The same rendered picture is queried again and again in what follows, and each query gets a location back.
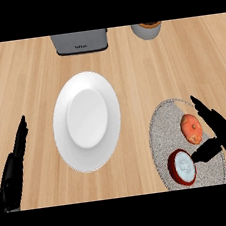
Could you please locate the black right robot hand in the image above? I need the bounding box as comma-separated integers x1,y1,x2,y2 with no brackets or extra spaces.
182,90,226,165

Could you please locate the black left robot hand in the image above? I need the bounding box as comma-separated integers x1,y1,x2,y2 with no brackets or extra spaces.
0,114,40,215

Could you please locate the orange squash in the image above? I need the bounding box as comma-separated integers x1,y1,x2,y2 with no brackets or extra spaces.
179,112,206,147

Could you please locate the grey round placemat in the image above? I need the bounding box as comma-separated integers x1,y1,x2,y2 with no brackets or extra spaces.
143,92,226,194

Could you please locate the white oval plate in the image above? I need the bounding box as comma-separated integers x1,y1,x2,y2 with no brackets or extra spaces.
46,67,128,178

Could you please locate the grey round container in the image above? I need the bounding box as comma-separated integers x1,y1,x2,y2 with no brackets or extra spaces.
130,21,165,43

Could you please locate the grey appliance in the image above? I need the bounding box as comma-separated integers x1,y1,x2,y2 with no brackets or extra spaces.
49,28,111,58

